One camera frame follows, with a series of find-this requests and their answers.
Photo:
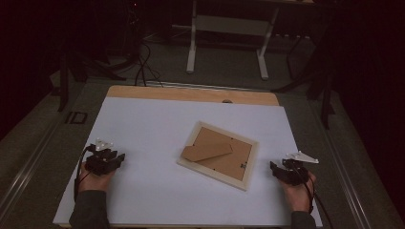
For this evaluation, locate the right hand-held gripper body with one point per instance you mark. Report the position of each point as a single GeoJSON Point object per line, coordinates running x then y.
{"type": "Point", "coordinates": [297, 170]}

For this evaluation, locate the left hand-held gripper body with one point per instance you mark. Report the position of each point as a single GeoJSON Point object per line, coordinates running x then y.
{"type": "Point", "coordinates": [99, 162]}

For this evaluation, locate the wooden picture frame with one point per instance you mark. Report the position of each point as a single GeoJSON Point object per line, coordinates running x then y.
{"type": "Point", "coordinates": [219, 156]}

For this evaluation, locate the person's left hand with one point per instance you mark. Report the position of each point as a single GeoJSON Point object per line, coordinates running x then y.
{"type": "Point", "coordinates": [94, 182]}

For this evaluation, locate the person's right hand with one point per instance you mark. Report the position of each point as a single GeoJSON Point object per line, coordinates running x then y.
{"type": "Point", "coordinates": [297, 197]}

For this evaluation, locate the white table mat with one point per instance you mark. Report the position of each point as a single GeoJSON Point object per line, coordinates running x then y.
{"type": "Point", "coordinates": [149, 127]}

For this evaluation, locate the black metal stand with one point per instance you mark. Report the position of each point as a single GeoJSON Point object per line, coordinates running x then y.
{"type": "Point", "coordinates": [321, 79]}
{"type": "Point", "coordinates": [68, 73]}

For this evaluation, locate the metal floor rail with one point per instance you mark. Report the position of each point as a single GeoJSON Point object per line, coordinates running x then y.
{"type": "Point", "coordinates": [28, 165]}
{"type": "Point", "coordinates": [347, 165]}

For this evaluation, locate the black rectangular floor bracket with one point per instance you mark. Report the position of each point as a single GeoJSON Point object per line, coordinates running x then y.
{"type": "Point", "coordinates": [76, 117]}

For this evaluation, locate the white metal desk frame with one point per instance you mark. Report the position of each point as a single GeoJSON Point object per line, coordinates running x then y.
{"type": "Point", "coordinates": [229, 25]}

